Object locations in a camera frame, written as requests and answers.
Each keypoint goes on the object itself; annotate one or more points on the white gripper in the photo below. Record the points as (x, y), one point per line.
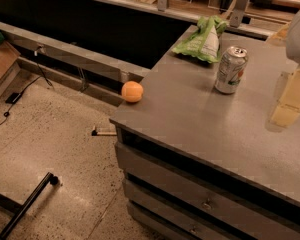
(287, 111)

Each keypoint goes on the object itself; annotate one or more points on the silver 7up soda can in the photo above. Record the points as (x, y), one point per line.
(231, 69)

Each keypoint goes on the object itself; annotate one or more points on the green chip bag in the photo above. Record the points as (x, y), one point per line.
(204, 43)

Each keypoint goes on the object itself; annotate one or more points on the orange fruit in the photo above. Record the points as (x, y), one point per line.
(132, 91)

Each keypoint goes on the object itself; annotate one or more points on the grey drawer cabinet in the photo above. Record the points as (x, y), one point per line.
(201, 189)

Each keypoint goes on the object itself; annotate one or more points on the cardboard box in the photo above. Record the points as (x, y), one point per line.
(8, 55)

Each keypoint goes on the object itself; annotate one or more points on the black metal stand leg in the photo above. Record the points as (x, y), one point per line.
(19, 210)

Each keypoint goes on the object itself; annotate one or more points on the grey metal ledge rail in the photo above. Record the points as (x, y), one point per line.
(83, 60)

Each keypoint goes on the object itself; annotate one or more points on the black power adapter with cable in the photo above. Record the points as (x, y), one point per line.
(16, 96)

